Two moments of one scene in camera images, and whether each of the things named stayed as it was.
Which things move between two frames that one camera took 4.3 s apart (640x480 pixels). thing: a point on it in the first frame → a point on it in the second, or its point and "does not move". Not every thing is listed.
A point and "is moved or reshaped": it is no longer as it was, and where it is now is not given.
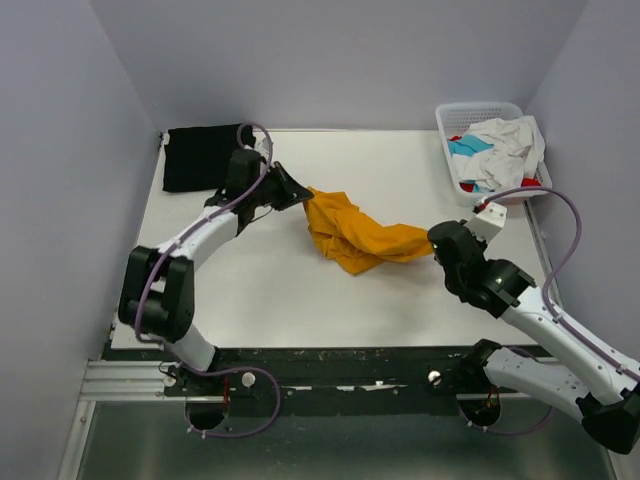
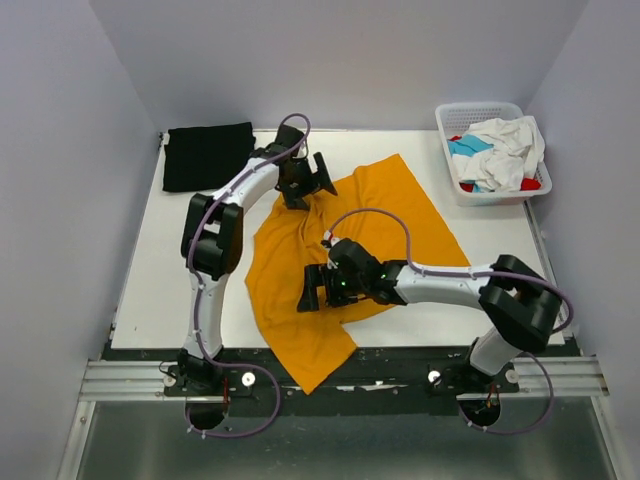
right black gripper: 480,244 → 320,274
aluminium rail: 123,380 does not move
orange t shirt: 356,240 is moved or reshaped
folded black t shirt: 197,158 does not move
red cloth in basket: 469,188 does not move
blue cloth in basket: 468,145 does not move
